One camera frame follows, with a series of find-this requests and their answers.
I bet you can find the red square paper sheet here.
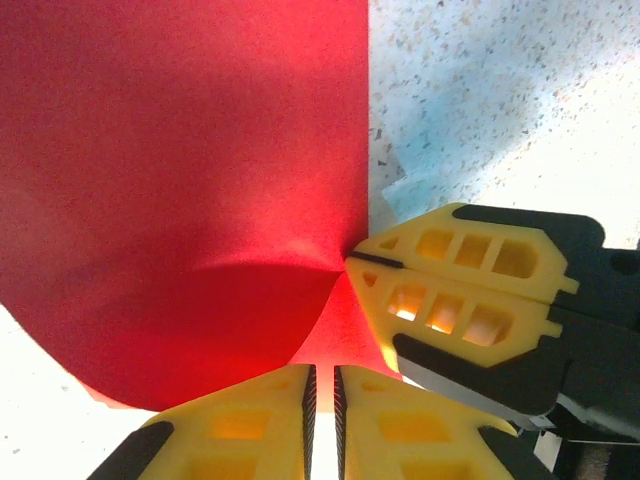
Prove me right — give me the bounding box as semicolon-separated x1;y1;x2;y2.
0;0;404;412

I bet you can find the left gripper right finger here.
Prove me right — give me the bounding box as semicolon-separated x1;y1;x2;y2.
333;364;556;480

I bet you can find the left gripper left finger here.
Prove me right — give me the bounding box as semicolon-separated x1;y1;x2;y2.
87;363;317;480

